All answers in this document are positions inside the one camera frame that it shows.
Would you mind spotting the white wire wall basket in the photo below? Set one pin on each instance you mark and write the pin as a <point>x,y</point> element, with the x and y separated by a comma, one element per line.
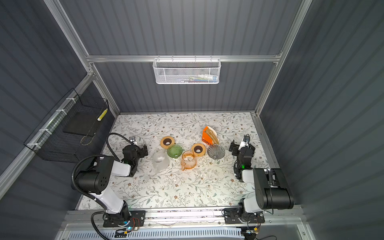
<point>169,72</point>

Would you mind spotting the wooden dripper ring stand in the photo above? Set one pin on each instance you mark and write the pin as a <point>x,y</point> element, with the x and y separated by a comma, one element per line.
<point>199,150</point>

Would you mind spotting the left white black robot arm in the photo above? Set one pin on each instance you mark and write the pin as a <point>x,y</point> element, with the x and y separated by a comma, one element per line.
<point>91,178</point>

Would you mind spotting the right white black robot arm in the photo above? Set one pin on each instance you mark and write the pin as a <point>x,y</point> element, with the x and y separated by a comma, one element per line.
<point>271,189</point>

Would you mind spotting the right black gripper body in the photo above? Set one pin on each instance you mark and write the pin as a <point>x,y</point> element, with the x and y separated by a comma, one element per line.
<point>237,147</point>

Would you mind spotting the green glass dripper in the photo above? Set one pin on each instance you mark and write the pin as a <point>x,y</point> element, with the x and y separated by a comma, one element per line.
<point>175,151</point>

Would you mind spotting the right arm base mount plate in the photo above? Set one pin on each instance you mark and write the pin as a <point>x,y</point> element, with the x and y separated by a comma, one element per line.
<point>233,216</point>

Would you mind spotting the black pad in side basket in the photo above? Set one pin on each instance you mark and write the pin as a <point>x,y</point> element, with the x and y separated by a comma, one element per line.
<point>82,124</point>

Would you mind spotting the yellow marker in black basket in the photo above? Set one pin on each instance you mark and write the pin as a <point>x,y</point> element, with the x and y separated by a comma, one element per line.
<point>101,116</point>

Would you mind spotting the orange coffee filter box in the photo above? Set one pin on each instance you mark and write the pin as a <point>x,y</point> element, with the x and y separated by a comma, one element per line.
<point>205,138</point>

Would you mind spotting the black wire side basket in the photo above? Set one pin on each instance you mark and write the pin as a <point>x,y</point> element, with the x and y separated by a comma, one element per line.
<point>50,143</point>

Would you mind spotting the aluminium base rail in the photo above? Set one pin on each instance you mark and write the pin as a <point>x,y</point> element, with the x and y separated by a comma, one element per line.
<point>188,218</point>

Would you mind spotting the clear frosted glass carafe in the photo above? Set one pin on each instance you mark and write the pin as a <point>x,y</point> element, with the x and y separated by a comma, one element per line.
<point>160,161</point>

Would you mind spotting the orange glass carafe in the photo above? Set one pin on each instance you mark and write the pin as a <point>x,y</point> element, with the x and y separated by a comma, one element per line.
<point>188,161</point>

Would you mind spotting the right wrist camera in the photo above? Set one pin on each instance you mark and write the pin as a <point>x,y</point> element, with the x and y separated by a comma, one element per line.
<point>246,140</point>

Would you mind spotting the pens in white basket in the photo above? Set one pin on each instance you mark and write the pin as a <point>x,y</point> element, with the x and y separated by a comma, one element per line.
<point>200,79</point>

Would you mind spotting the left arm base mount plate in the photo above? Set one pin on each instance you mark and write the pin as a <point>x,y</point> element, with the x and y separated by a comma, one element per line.
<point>133,219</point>

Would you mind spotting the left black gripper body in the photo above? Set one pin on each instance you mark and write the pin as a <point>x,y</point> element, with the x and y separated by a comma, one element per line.
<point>141,151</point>

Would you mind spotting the brown paper coffee filters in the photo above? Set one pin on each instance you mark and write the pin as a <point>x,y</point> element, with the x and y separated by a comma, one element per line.
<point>213,135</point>

